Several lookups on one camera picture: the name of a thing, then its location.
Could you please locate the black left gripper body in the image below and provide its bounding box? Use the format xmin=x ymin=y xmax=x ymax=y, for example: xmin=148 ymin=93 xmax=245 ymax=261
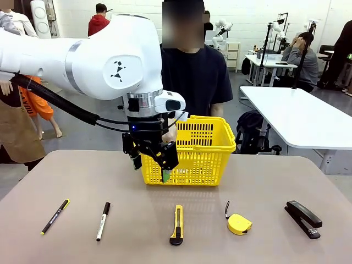
xmin=126 ymin=114 xmax=169 ymax=151

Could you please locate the yellow black utility knife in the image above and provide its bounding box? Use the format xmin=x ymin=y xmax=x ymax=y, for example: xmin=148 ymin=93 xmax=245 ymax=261
xmin=169 ymin=204 xmax=184 ymax=246

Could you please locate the black stapler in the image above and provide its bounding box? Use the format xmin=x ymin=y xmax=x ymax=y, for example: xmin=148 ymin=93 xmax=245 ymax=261
xmin=284 ymin=200 xmax=323 ymax=240

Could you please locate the person's left forearm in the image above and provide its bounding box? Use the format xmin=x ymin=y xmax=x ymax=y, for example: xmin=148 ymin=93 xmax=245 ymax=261
xmin=210 ymin=102 xmax=225 ymax=118

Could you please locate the yellow plastic shopping basket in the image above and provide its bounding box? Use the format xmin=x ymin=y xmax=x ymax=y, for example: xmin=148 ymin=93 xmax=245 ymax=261
xmin=140 ymin=115 xmax=237 ymax=187

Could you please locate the person in dark t-shirt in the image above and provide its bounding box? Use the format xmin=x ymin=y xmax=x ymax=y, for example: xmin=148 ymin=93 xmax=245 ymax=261
xmin=160 ymin=0 xmax=234 ymax=144

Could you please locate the person in red hoodie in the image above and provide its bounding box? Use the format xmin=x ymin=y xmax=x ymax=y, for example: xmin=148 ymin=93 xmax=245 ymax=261
xmin=87 ymin=3 xmax=113 ymax=37

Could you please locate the seated person in grey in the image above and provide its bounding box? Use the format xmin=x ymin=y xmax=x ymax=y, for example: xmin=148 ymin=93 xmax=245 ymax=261
xmin=280 ymin=31 xmax=320 ymax=93

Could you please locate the standing person in black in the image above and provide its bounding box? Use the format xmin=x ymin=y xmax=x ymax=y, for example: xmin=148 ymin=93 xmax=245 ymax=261
xmin=318 ymin=19 xmax=352 ymax=93

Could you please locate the person's right hand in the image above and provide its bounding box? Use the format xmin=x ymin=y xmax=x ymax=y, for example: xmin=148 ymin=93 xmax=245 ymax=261
xmin=161 ymin=118 xmax=179 ymax=144

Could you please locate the white marker with black cap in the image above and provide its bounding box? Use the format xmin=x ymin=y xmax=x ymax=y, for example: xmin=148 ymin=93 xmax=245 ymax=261
xmin=96 ymin=202 xmax=111 ymax=243

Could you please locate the black backpack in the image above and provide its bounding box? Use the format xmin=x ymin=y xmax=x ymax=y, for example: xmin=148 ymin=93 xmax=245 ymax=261
xmin=235 ymin=109 xmax=283 ymax=155

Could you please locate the yellow tape measure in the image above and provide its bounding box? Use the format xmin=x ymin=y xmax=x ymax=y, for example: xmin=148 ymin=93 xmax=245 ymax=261
xmin=224 ymin=200 xmax=253 ymax=236

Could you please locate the black yellow highlighter pen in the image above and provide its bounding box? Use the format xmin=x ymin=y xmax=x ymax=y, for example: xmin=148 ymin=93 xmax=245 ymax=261
xmin=40 ymin=198 xmax=71 ymax=236

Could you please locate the mannequin in orange clothes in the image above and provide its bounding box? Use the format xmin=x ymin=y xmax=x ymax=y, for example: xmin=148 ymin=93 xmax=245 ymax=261
xmin=18 ymin=75 xmax=63 ymax=140

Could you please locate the white drawer cabinet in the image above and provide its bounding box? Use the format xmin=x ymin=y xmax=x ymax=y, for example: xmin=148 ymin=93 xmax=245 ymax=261
xmin=225 ymin=41 xmax=241 ymax=73

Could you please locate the figure in brown apron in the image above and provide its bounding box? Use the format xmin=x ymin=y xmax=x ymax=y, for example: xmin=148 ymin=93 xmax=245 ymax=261
xmin=0 ymin=0 xmax=47 ymax=171

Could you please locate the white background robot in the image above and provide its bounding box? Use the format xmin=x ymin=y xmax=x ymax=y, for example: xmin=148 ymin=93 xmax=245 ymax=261
xmin=268 ymin=12 xmax=289 ymax=52
xmin=211 ymin=18 xmax=234 ymax=50

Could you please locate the large white table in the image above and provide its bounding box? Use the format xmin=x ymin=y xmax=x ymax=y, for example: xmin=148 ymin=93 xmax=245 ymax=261
xmin=239 ymin=85 xmax=352 ymax=175

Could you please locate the white background desk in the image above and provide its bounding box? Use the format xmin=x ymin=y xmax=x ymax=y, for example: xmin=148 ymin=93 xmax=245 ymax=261
xmin=244 ymin=53 xmax=298 ymax=86

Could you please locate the black tripod pole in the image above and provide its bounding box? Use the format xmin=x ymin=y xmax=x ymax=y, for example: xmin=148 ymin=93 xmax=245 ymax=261
xmin=257 ymin=23 xmax=273 ymax=86
xmin=291 ymin=22 xmax=317 ymax=90

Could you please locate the white tower air conditioner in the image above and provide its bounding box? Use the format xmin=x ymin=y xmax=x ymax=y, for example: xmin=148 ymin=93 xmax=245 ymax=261
xmin=30 ymin=0 xmax=60 ymax=39

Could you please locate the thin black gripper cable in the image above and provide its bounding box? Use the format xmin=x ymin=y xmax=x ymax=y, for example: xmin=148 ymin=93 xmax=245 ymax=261
xmin=96 ymin=111 xmax=182 ymax=133

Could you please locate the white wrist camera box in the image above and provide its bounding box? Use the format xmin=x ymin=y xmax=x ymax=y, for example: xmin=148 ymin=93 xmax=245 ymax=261
xmin=153 ymin=90 xmax=190 ymax=122

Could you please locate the black corrugated cable sleeve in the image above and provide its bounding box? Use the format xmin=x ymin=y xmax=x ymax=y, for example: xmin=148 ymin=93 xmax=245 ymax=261
xmin=10 ymin=73 xmax=100 ymax=127

